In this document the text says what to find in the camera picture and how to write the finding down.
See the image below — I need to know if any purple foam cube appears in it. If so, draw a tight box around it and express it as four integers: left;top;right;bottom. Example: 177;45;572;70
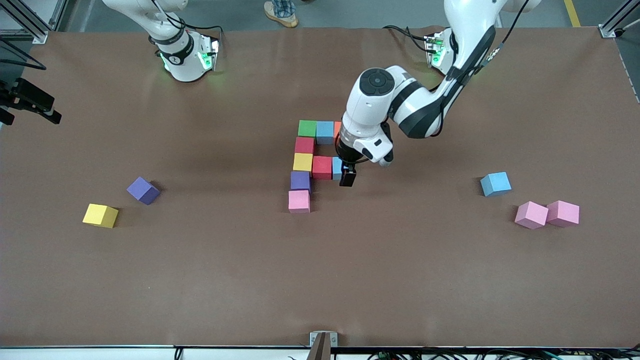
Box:
126;176;161;206
290;171;312;193

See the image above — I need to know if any pink foam cube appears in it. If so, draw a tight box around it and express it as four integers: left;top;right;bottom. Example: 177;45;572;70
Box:
288;190;311;214
546;200;581;228
514;201;549;230

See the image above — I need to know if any tan shoe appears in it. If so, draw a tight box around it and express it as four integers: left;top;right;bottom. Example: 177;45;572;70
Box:
264;0;299;29

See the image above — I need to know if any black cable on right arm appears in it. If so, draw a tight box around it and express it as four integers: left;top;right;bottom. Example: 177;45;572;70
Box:
0;37;47;71

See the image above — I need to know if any aluminium frame profile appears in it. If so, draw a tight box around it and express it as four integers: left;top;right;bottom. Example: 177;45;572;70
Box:
599;0;640;39
0;0;68;44

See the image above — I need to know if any grey metal bracket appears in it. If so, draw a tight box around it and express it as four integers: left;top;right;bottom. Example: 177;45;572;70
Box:
309;331;339;348

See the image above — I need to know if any brown camera pole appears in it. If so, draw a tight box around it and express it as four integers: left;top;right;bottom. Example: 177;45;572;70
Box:
306;333;333;360

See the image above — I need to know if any black cable bundle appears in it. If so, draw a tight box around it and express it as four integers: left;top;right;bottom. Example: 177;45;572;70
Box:
367;349;640;360

